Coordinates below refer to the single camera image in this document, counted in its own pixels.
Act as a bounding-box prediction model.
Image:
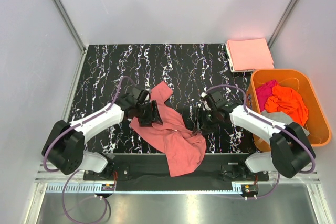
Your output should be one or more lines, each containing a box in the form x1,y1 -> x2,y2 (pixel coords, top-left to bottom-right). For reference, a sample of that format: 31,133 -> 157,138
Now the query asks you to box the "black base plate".
83,153 -> 269,182

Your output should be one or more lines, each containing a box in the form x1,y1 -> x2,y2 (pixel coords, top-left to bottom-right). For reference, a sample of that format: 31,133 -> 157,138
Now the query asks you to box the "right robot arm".
195,91 -> 316,178

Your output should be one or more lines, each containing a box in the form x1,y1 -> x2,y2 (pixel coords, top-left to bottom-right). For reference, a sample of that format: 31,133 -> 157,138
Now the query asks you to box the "salmon red t shirt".
130,81 -> 206,177

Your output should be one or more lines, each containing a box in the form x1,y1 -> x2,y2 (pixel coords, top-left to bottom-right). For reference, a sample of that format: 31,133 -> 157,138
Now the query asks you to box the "orange plastic basket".
246,69 -> 331,147

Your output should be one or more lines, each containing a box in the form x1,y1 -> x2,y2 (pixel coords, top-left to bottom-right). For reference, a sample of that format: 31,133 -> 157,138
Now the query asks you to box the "magenta t shirt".
256,80 -> 278,112

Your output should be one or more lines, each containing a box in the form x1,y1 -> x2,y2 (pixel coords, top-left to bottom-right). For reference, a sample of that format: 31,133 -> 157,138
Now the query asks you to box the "grey t shirt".
261,110 -> 293,125

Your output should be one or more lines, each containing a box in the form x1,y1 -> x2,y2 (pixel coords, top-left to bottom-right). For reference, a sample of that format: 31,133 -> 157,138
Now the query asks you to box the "folded light pink t shirt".
225,38 -> 274,71

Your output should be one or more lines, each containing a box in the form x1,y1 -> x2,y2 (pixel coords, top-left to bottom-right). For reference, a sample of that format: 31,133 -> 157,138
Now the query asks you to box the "orange t shirt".
264,84 -> 309,126

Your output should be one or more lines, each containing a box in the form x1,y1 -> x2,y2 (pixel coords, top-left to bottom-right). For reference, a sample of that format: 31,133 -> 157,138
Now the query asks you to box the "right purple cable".
204,84 -> 317,200

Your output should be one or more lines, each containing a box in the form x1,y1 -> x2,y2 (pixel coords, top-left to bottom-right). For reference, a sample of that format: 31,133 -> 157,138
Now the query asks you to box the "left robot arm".
41,87 -> 163,176

